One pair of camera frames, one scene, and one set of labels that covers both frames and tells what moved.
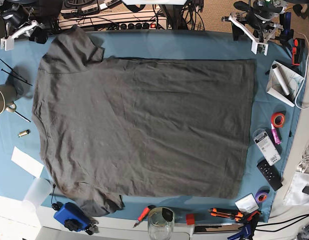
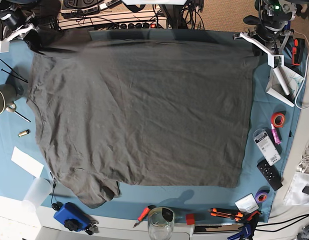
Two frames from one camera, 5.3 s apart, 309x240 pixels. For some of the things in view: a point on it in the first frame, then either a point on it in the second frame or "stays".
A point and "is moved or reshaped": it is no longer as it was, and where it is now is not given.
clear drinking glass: (161, 221) stays
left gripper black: (16, 16) to (13, 19)
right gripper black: (259, 15) to (275, 15)
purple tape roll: (262, 194) stays
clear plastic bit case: (266, 146) stays
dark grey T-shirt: (163, 127) is moved or reshaped
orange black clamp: (298, 51) stays
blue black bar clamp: (248, 229) stays
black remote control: (271, 174) stays
